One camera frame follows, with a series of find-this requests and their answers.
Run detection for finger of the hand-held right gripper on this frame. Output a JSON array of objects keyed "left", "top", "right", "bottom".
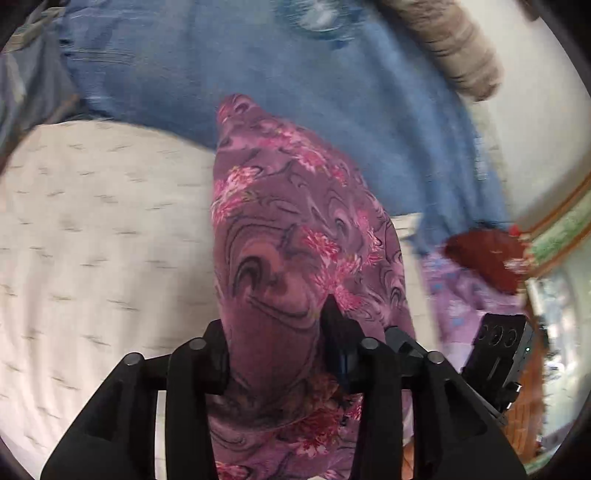
[{"left": 384, "top": 327, "right": 428, "bottom": 367}]

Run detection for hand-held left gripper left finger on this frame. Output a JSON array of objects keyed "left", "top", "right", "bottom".
[{"left": 39, "top": 318, "right": 232, "bottom": 480}]

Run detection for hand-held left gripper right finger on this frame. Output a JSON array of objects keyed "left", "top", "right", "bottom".
[{"left": 318, "top": 295, "right": 529, "bottom": 480}]

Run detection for maroon floral shirt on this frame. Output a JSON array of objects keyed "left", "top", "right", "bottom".
[{"left": 209, "top": 93, "right": 419, "bottom": 480}]

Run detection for purple floral garment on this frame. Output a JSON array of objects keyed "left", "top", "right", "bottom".
[{"left": 418, "top": 251, "right": 527, "bottom": 361}]

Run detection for dark red cloth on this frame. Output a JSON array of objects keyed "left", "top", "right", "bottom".
[{"left": 443, "top": 224, "right": 532, "bottom": 296}]

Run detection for blue plaid quilt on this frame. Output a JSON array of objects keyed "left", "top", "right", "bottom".
[{"left": 55, "top": 0, "right": 513, "bottom": 257}]

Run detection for beige striped blanket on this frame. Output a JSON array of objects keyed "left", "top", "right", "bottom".
[{"left": 374, "top": 0, "right": 504, "bottom": 102}]

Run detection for light blue star pillow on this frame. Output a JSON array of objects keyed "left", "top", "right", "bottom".
[{"left": 0, "top": 0, "right": 88, "bottom": 167}]

